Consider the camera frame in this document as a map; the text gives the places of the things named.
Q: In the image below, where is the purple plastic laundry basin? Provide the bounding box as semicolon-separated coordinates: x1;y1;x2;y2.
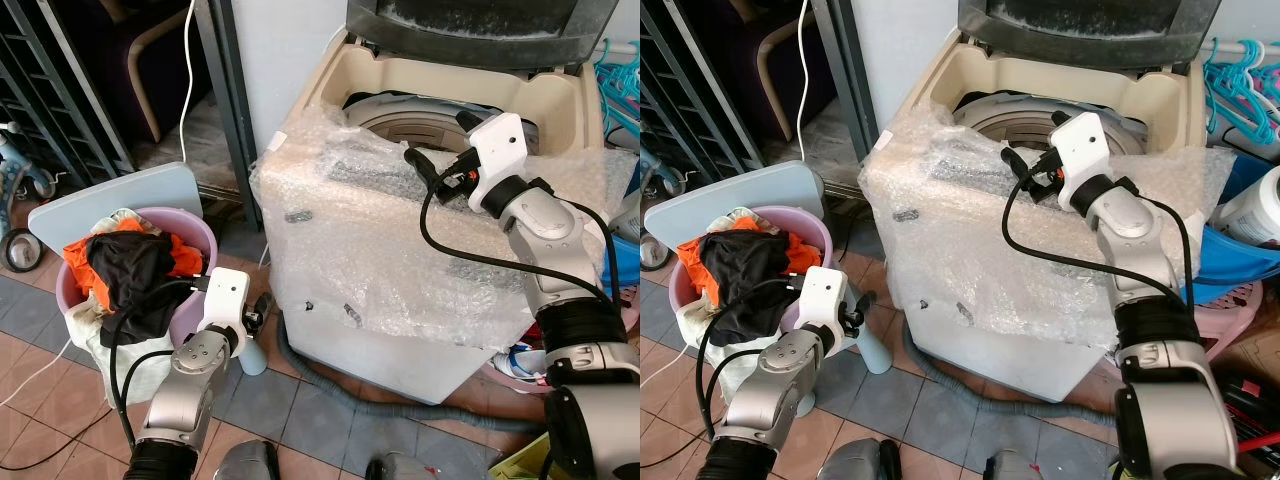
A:
55;205;220;353
667;205;834;348

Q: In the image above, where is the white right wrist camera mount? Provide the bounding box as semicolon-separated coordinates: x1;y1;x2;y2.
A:
469;112;530;213
1050;111;1114;208

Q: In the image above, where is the brown cardboard box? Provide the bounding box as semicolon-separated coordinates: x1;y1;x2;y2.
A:
1224;329;1280;383

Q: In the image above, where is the grey right robot leg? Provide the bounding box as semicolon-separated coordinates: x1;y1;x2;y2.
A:
984;449;1047;480
364;451;437;480

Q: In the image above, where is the clear bubble wrap sheet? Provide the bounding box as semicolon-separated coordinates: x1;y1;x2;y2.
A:
250;100;641;358
858;100;1237;353

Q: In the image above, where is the teal plastic clothes hanger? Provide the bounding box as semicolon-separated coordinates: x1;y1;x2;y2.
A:
1204;37;1280;148
594;39;641;138

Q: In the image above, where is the white plastic detergent jug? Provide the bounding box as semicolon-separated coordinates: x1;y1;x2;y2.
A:
611;194;641;243
1214;164;1280;248

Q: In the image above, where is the white hanging cord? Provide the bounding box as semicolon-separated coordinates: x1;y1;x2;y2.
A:
796;0;812;163
177;0;198;167

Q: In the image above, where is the black metal grille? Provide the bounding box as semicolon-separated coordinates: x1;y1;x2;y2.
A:
0;0;137;188
640;0;762;183

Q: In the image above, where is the orange garment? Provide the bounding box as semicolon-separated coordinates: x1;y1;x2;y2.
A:
676;217;814;303
62;219;207;307

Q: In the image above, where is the wooden chair dark cushion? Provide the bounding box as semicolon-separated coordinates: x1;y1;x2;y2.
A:
714;0;803;143
93;0;212;143

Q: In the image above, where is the beige top-load washing machine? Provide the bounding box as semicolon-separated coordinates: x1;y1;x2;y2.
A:
860;28;1236;403
255;28;626;406

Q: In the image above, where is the black floor cable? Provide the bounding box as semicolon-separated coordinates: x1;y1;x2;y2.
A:
640;428;707;470
0;403;117;472

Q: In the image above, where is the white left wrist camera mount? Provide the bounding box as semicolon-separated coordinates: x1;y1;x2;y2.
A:
198;267;252;358
795;265;850;353

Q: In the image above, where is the grey left robot leg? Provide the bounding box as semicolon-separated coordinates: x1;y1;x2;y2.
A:
814;437;902;480
214;439;282;480

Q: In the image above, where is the blue grey wheeled scooter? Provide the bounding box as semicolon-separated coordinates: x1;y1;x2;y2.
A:
0;120;57;273
640;150;673;273

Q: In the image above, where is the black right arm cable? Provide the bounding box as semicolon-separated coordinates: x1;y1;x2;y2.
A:
1000;165;1198;303
417;170;618;313

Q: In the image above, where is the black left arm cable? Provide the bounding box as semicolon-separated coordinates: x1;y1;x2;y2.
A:
104;278;208;446
694;278;803;443

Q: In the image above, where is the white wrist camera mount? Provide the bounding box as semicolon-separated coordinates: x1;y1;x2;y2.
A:
198;267;252;358
795;265;850;353
1050;111;1114;208
469;112;530;213

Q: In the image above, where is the blue plastic basin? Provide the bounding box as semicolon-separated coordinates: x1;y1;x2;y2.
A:
600;234;641;293
1189;224;1280;308

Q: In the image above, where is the yellow green plastic item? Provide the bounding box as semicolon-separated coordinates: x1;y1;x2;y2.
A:
488;434;548;480

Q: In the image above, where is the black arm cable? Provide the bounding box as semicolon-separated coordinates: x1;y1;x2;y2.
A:
1000;165;1198;303
694;278;803;443
417;170;618;313
104;278;208;446

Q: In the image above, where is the black garment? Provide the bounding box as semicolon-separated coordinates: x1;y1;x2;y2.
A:
699;231;793;348
85;231;182;348

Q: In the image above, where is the white floor cable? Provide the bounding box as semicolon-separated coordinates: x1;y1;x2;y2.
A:
640;343;693;393
0;338;73;407

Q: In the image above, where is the white red blue shoe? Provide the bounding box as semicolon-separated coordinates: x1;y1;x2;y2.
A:
484;339;550;388

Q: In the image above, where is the grey metal door frame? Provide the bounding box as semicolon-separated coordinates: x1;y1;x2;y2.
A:
811;0;872;198
194;0;264;232

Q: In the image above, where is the grey robot leg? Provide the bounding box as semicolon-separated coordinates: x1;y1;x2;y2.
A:
984;449;1047;480
364;451;437;480
214;439;282;480
814;437;902;480

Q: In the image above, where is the dark grey washer lid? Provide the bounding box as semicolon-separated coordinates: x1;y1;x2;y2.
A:
957;0;1223;69
345;0;621;69

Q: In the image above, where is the red black tool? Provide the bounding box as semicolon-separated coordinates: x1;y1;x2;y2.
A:
1214;369;1280;473

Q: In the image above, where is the cream white cloth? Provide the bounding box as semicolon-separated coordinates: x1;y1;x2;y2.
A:
676;206;776;386
64;207;173;379

